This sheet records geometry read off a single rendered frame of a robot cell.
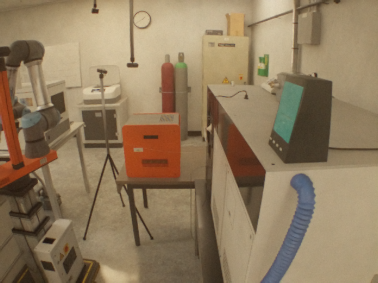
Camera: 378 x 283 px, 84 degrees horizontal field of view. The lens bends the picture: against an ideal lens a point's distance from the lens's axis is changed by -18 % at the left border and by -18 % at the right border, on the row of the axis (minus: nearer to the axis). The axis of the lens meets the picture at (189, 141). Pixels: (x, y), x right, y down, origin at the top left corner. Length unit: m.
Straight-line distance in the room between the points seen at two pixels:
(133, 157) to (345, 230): 1.59
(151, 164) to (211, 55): 2.90
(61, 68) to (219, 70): 3.10
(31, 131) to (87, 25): 3.91
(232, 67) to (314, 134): 4.07
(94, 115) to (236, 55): 2.67
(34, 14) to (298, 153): 5.54
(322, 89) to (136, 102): 4.62
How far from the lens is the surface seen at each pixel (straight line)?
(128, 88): 4.97
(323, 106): 0.51
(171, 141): 1.86
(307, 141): 0.51
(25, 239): 1.63
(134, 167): 1.97
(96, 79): 4.97
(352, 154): 0.63
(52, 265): 1.56
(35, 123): 1.45
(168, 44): 4.82
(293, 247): 0.51
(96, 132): 4.61
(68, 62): 5.31
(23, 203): 1.48
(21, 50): 1.50
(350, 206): 0.64
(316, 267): 0.73
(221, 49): 4.49
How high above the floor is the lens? 1.64
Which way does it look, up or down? 20 degrees down
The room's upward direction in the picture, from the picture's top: straight up
